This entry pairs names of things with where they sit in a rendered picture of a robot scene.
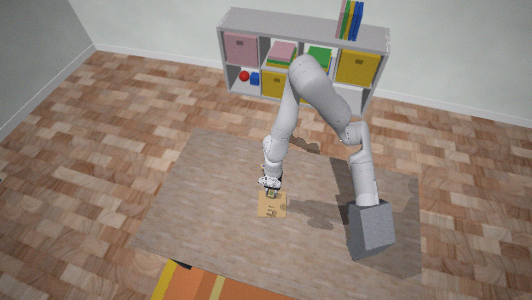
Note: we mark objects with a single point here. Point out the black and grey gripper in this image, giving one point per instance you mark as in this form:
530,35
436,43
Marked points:
271,180

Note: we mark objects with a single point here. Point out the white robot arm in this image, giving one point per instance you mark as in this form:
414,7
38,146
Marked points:
307,79

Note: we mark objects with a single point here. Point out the tan square mat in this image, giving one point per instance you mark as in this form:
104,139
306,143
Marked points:
278,205

